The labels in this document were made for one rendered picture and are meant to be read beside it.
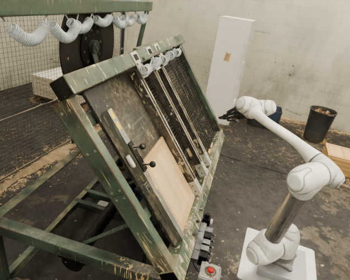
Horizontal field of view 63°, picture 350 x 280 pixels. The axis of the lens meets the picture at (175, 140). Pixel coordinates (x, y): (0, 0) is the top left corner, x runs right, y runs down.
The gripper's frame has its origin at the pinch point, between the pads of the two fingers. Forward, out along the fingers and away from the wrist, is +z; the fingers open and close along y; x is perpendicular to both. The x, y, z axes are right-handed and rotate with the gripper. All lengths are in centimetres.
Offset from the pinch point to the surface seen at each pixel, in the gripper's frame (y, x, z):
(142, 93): 13, 51, 32
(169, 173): -43, 28, 25
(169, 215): -70, 40, 9
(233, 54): 204, -244, 184
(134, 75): 23, 59, 31
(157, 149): -27, 40, 25
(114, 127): -21, 82, 11
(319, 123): 90, -405, 98
